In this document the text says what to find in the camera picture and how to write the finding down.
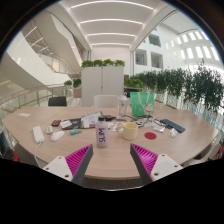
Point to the small green plant row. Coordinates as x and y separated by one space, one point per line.
103 62

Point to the white power adapter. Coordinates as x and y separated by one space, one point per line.
120 119

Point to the dark blue keyboard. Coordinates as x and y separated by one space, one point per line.
172 125

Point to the white cabinet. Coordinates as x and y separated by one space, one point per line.
102 86

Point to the flat round red coaster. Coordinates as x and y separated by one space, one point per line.
150 135

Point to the white paper sheet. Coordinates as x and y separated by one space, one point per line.
24 114

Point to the black power adapter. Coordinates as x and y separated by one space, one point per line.
108 117

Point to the pale yellow cup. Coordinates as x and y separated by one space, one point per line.
129 131

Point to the green tote bag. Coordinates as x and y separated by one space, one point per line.
142 104

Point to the red and black small case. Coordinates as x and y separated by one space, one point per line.
55 122

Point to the white chair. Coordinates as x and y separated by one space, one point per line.
106 100

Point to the clear plastic packet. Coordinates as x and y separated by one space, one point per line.
173 132

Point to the small teal tube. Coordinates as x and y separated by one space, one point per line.
75 132

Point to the colourful sticker sheet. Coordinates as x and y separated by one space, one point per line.
112 126

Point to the ceiling light strips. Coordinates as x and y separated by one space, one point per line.
111 20

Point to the white computer mouse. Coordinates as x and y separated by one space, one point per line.
57 135

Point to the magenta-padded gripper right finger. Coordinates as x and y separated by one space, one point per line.
146 160

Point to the clear plastic shaker bottle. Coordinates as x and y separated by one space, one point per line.
123 106

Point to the lilac drink bottle black cap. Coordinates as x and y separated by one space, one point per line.
101 134

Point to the black flat folder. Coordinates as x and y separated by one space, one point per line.
76 124

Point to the black chair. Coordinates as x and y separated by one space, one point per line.
57 101

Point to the small potted green plant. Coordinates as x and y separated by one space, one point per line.
77 83
68 83

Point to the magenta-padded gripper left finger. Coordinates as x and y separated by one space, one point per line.
78 159

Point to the tall green plant hedge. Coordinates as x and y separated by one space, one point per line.
186 85

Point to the white power strip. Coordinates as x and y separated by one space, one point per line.
38 134

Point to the small white charger block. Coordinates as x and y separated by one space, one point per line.
49 129

